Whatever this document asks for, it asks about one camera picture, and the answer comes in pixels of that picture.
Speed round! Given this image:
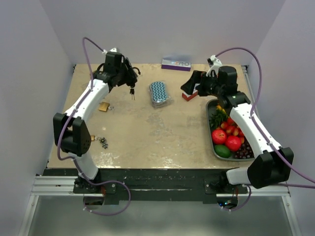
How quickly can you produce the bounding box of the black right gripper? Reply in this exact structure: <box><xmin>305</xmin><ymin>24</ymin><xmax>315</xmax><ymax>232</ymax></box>
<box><xmin>181</xmin><ymin>70</ymin><xmax>223</xmax><ymax>98</ymax></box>

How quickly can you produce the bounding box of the black-headed key bunch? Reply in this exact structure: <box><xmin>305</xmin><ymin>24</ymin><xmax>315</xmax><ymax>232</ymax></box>
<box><xmin>129</xmin><ymin>86</ymin><xmax>135</xmax><ymax>100</ymax></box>

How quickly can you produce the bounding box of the black padlock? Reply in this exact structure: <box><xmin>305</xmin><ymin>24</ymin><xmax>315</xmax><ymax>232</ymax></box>
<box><xmin>132</xmin><ymin>66</ymin><xmax>141</xmax><ymax>84</ymax></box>

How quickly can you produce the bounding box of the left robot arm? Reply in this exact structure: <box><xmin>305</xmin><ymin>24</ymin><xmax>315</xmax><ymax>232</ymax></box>
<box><xmin>53</xmin><ymin>52</ymin><xmax>137</xmax><ymax>193</ymax></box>

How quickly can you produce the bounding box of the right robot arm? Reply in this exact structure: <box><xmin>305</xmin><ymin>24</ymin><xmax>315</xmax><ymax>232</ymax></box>
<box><xmin>181</xmin><ymin>66</ymin><xmax>294</xmax><ymax>193</ymax></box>

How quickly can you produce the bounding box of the red white box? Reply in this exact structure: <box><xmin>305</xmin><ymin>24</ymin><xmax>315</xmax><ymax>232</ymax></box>
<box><xmin>182</xmin><ymin>84</ymin><xmax>199</xmax><ymax>101</ymax></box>

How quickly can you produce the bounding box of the grey fruit tray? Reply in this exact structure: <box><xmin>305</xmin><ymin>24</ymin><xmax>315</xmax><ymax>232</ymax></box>
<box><xmin>206</xmin><ymin>100</ymin><xmax>254</xmax><ymax>161</ymax></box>

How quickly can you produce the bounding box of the blue zigzag pouch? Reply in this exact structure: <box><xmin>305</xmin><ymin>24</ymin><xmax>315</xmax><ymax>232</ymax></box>
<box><xmin>149</xmin><ymin>81</ymin><xmax>172</xmax><ymax>108</ymax></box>

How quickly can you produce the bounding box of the purple white box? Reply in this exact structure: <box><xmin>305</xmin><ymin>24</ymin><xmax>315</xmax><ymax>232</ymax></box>
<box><xmin>161</xmin><ymin>55</ymin><xmax>192</xmax><ymax>71</ymax></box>

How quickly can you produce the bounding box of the toy pineapple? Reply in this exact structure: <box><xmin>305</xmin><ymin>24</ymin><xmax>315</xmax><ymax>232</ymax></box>
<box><xmin>209</xmin><ymin>105</ymin><xmax>228</xmax><ymax>129</ymax></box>

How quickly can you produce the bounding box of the brass padlock with keys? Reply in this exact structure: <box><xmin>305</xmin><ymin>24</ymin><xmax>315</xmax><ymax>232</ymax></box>
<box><xmin>98</xmin><ymin>102</ymin><xmax>114</xmax><ymax>112</ymax></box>

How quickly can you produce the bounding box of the red apple left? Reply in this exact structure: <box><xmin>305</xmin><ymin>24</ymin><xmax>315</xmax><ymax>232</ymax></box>
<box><xmin>211</xmin><ymin>129</ymin><xmax>227</xmax><ymax>145</ymax></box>

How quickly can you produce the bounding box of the red apple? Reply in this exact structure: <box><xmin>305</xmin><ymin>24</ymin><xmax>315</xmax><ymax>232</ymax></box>
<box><xmin>225</xmin><ymin>136</ymin><xmax>242</xmax><ymax>151</ymax></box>
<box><xmin>211</xmin><ymin>129</ymin><xmax>227</xmax><ymax>145</ymax></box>

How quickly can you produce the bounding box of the red apple right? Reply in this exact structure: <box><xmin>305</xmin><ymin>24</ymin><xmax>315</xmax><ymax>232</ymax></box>
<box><xmin>225</xmin><ymin>136</ymin><xmax>242</xmax><ymax>151</ymax></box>

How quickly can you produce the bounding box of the green avocado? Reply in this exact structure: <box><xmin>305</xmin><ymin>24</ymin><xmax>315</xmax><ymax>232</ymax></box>
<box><xmin>214</xmin><ymin>145</ymin><xmax>232</xmax><ymax>158</ymax></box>

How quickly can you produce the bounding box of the dark grapes bunch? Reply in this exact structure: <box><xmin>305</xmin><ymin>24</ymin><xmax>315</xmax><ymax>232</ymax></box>
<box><xmin>234</xmin><ymin>143</ymin><xmax>254</xmax><ymax>159</ymax></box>

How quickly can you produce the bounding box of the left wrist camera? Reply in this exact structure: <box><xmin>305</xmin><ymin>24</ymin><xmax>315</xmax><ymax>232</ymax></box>
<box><xmin>107</xmin><ymin>48</ymin><xmax>122</xmax><ymax>55</ymax></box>

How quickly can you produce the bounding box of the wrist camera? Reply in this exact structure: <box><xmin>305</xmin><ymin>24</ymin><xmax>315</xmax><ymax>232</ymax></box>
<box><xmin>107</xmin><ymin>48</ymin><xmax>122</xmax><ymax>55</ymax></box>
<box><xmin>206</xmin><ymin>55</ymin><xmax>222</xmax><ymax>77</ymax></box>

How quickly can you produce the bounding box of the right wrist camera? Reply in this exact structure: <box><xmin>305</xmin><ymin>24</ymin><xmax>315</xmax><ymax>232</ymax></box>
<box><xmin>206</xmin><ymin>55</ymin><xmax>222</xmax><ymax>77</ymax></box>

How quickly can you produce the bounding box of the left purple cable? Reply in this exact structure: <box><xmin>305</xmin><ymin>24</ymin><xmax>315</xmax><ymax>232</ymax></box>
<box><xmin>56</xmin><ymin>36</ymin><xmax>132</xmax><ymax>216</ymax></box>

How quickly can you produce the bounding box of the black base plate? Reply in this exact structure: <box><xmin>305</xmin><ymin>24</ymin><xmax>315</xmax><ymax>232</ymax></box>
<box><xmin>43</xmin><ymin>169</ymin><xmax>248</xmax><ymax>205</ymax></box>

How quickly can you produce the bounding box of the aluminium rail frame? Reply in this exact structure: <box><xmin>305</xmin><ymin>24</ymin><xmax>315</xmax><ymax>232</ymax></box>
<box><xmin>18</xmin><ymin>176</ymin><xmax>302</xmax><ymax>236</ymax></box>

